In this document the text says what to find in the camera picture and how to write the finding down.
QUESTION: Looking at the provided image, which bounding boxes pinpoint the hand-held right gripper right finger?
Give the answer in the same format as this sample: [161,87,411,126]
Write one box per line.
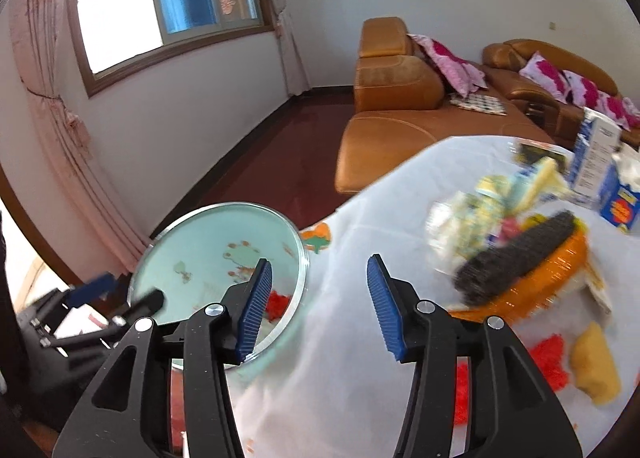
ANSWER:
[366,254,583,458]

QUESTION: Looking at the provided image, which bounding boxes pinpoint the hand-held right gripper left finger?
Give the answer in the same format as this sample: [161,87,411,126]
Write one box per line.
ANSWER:
[52,258,273,458]

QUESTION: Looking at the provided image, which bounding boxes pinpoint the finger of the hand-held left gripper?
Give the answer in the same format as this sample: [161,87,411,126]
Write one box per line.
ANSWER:
[50,289,166,354]
[47,273,117,313]

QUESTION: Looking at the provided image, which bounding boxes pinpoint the light blue trash bin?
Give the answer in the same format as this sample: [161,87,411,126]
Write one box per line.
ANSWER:
[127,201,311,371]

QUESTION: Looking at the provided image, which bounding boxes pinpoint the black foam net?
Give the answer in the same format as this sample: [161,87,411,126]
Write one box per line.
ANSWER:
[452,211,576,306]

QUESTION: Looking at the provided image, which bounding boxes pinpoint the orange wrapper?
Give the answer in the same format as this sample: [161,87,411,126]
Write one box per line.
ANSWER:
[447,218,591,324]

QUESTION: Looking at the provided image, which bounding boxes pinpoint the yellow sponge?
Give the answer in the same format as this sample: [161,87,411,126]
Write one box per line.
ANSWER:
[570,322,623,406]

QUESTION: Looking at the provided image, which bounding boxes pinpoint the white printed tablecloth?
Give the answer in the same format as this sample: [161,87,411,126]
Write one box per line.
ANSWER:
[170,135,640,458]

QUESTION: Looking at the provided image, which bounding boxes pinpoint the clear printed plastic bag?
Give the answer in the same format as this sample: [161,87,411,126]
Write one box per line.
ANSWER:
[425,175,521,269]

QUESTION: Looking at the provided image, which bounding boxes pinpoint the long pink curtain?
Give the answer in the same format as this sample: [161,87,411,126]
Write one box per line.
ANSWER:
[10,0,151,274]

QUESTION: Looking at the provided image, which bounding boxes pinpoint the orange leather chaise sofa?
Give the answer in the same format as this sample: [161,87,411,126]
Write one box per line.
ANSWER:
[335,17,556,196]

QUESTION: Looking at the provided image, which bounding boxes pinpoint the yellow crumpled wrapper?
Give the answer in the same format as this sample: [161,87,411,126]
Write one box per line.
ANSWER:
[512,155,571,209]

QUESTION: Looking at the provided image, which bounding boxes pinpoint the dark green packet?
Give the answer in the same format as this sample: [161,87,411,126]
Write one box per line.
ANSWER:
[515,141,573,164]

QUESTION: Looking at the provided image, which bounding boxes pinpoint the checkered cloth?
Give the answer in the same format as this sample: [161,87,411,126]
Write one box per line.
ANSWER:
[447,92,508,116]

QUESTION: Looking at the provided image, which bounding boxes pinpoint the pink floral pillow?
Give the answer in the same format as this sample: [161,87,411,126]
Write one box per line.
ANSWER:
[565,71,626,112]
[607,96,640,129]
[407,33,488,94]
[520,51,573,99]

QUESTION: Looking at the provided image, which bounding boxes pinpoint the blue box with orange print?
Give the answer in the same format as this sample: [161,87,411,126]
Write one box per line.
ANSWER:
[597,161,640,234]

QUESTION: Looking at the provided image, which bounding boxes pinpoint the tied white curtain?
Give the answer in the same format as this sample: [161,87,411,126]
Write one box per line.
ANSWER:
[247,0,311,96]

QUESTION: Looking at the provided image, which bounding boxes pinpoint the blue and white carton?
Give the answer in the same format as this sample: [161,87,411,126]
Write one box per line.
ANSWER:
[570,107,623,209]

